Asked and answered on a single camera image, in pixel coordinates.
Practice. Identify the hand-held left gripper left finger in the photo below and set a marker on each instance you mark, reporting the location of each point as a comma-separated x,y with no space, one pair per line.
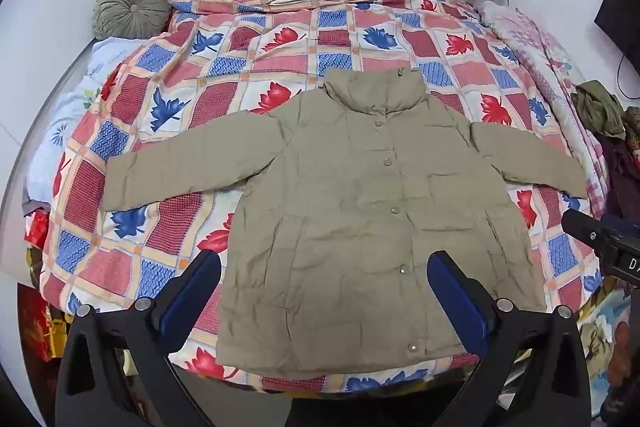
192,294

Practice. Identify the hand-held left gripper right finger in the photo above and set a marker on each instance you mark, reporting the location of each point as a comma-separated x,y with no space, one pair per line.
457,302

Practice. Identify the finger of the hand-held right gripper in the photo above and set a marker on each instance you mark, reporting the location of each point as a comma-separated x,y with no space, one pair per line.
620,227
582,229

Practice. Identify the khaki padded jacket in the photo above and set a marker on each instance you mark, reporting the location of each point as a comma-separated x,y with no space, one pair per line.
350,207

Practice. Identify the dark maroon clothing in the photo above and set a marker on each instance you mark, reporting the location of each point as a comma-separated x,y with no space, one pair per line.
622,182

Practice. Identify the leaf print patchwork quilt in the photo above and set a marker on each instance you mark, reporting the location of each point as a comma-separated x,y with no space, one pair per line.
165,217

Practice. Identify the colourful floral cloth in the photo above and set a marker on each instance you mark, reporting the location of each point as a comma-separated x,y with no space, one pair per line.
607,357

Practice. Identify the olive green cloth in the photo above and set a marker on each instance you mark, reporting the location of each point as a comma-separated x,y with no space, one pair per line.
600,107

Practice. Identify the red gift bag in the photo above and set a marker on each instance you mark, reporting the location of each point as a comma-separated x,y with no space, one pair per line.
42,327

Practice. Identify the small red packet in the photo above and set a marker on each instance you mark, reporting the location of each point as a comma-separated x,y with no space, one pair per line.
37,229

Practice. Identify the pink floral blanket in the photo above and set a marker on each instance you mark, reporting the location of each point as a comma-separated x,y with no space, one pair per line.
540,42

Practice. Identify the light blue floral bedsheet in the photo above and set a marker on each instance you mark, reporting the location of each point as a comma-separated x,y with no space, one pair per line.
65,117

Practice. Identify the round green pleated cushion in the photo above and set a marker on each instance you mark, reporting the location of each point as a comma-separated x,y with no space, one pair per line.
132,7

